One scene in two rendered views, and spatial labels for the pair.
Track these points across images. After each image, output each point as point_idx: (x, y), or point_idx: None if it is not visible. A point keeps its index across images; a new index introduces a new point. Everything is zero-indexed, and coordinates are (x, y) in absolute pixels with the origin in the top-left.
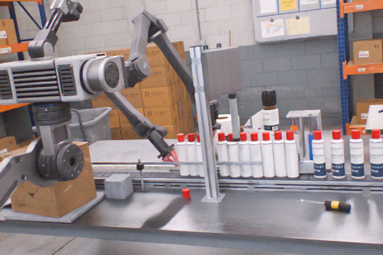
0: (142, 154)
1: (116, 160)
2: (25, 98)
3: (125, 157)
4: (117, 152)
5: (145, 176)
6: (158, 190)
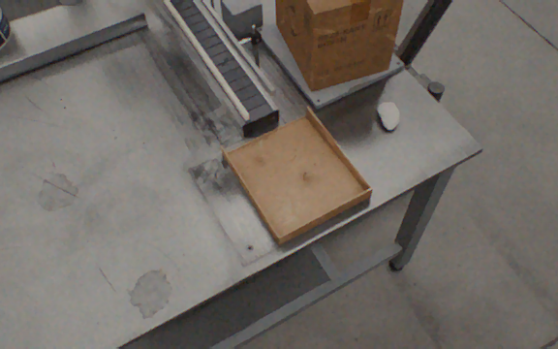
0: (62, 156)
1: (121, 167)
2: None
3: (97, 168)
4: (70, 221)
5: (192, 11)
6: (200, 1)
